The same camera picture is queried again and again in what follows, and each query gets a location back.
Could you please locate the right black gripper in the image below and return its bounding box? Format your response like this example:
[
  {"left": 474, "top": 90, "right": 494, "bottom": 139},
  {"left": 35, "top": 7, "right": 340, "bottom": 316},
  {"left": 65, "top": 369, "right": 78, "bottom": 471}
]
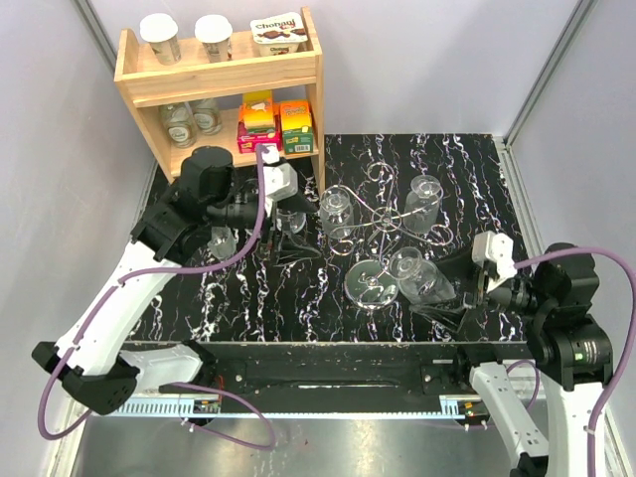
[{"left": 410, "top": 233, "right": 554, "bottom": 331}]

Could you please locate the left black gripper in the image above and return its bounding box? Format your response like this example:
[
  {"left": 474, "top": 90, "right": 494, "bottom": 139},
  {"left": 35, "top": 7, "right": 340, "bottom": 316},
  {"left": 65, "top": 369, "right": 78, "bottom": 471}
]
[{"left": 208, "top": 188, "right": 323, "bottom": 264}]

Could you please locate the ribbed goblet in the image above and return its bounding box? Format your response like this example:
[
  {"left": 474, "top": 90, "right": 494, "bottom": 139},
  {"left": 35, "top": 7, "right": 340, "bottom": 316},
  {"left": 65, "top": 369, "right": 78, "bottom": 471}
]
[
  {"left": 402, "top": 175, "right": 443, "bottom": 235},
  {"left": 319, "top": 186, "right": 354, "bottom": 240},
  {"left": 389, "top": 246, "right": 456, "bottom": 305},
  {"left": 208, "top": 227, "right": 237, "bottom": 261}
]

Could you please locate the chrome wine glass rack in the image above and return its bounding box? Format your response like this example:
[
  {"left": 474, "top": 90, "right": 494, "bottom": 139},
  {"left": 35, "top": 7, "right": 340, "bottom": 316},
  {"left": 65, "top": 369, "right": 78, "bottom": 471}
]
[{"left": 325, "top": 185, "right": 436, "bottom": 311}]

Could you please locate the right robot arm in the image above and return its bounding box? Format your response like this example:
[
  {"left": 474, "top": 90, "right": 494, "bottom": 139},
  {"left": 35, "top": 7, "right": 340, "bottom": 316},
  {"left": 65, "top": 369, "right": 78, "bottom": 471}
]
[{"left": 431, "top": 234, "right": 618, "bottom": 476}]

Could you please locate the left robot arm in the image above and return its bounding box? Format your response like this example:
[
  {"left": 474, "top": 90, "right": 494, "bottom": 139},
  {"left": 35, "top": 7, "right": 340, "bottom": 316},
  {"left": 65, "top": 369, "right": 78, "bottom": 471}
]
[{"left": 32, "top": 145, "right": 316, "bottom": 415}]

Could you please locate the clear stemmed wine glass right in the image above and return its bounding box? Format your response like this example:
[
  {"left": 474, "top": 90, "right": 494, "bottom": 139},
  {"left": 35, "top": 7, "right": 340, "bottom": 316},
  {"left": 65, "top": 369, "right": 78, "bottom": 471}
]
[{"left": 276, "top": 210, "right": 306, "bottom": 236}]

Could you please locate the clear stemmed wine glass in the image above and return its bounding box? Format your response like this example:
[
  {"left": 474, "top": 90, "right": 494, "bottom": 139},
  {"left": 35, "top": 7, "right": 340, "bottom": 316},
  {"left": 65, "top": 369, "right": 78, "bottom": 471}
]
[
  {"left": 240, "top": 179, "right": 259, "bottom": 205},
  {"left": 276, "top": 210, "right": 306, "bottom": 236}
]

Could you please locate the clear stemmed wine glass left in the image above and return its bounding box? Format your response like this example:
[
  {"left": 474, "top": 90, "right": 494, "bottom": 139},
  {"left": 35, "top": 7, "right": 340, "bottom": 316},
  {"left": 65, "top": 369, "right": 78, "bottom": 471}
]
[{"left": 240, "top": 179, "right": 259, "bottom": 205}]

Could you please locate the green Scrub Daddy box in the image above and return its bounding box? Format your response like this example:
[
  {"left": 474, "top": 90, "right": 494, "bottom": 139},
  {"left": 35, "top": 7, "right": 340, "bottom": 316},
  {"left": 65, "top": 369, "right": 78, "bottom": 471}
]
[{"left": 279, "top": 100, "right": 314, "bottom": 155}]

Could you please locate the pink sponge box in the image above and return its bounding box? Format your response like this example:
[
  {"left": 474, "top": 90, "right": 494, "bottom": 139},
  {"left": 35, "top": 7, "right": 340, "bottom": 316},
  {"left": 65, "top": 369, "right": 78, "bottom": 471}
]
[{"left": 237, "top": 89, "right": 282, "bottom": 154}]

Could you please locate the wooden two-tier shelf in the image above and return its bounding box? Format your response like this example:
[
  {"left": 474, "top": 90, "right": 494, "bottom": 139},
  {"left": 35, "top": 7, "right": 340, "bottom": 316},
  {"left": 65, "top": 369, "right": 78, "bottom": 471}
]
[{"left": 114, "top": 7, "right": 326, "bottom": 192}]

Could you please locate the right clear glass bottle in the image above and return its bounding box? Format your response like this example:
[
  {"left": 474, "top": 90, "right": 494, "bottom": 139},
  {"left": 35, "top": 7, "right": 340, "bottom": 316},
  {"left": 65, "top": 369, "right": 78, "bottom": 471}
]
[{"left": 190, "top": 98, "right": 223, "bottom": 135}]

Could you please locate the clear glass bottle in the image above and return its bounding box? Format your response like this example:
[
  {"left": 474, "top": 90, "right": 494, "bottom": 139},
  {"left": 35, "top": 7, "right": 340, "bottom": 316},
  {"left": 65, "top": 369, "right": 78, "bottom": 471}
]
[
  {"left": 190, "top": 98, "right": 223, "bottom": 135},
  {"left": 158, "top": 102, "right": 196, "bottom": 148}
]

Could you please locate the left clear glass bottle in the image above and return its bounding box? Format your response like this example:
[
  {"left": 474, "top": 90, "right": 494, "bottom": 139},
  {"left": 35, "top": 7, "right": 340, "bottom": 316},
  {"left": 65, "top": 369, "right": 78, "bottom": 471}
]
[{"left": 158, "top": 102, "right": 196, "bottom": 148}]

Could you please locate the Chobani yogurt tub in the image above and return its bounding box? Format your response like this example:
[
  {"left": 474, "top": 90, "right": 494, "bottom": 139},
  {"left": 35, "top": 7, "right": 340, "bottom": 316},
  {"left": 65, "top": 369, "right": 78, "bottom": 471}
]
[{"left": 249, "top": 12, "right": 308, "bottom": 57}]

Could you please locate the right white lidded cup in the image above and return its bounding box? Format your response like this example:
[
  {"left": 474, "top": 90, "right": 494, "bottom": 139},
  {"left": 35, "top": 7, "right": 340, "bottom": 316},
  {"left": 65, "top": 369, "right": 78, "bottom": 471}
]
[{"left": 195, "top": 14, "right": 234, "bottom": 63}]

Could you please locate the white lidded cup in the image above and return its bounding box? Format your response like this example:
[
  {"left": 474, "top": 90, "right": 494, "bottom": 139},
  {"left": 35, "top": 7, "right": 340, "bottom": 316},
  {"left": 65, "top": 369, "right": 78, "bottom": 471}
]
[
  {"left": 139, "top": 13, "right": 181, "bottom": 66},
  {"left": 195, "top": 14, "right": 234, "bottom": 63}
]

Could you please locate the left white lidded cup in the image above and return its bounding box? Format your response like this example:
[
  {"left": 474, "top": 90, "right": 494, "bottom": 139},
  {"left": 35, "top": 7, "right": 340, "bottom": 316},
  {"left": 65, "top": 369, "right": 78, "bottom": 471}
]
[{"left": 139, "top": 13, "right": 181, "bottom": 66}]

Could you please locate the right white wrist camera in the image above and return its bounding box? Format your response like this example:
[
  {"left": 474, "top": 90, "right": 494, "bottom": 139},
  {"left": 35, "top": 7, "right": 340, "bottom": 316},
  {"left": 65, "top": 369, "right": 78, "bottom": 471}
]
[{"left": 471, "top": 231, "right": 517, "bottom": 293}]

